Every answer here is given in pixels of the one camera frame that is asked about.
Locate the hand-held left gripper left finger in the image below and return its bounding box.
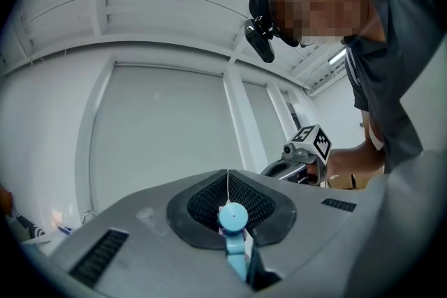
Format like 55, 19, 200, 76
48, 169, 251, 298

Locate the cardboard box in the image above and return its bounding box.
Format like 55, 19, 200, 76
327, 172, 386, 190

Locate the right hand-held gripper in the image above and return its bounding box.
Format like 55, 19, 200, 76
260, 124, 334, 186

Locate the black head camera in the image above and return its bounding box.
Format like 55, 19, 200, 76
243, 15, 280, 64

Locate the large white roller blind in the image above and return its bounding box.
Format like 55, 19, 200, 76
89, 62, 246, 214

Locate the narrow white roller blind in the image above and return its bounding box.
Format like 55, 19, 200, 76
242, 80, 291, 169

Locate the dark grey polo shirt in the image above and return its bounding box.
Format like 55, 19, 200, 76
344, 0, 447, 174

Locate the person's right hand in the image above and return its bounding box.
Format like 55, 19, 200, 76
302, 163, 320, 185

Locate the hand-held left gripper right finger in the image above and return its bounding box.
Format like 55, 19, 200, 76
229, 149, 447, 298

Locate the person's right forearm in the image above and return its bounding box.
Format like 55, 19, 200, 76
326, 140, 387, 183

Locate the long ceiling light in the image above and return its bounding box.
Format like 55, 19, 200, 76
328, 47, 348, 66

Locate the black white striped cloth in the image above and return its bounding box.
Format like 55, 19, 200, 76
6, 208, 46, 238

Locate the blue spray bottle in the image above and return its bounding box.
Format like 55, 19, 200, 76
217, 202, 251, 284

